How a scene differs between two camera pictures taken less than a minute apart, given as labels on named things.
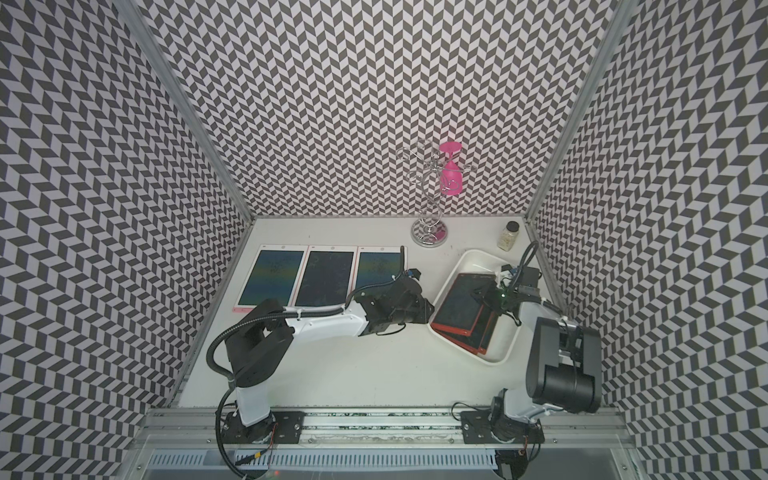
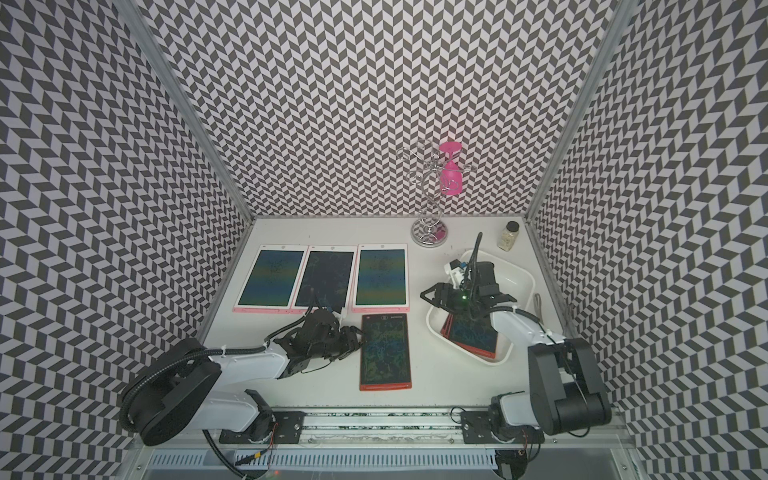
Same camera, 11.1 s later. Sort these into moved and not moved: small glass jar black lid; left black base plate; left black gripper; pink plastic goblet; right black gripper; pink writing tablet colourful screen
Moved: right black gripper; left black gripper
Not moved: left black base plate; small glass jar black lid; pink writing tablet colourful screen; pink plastic goblet
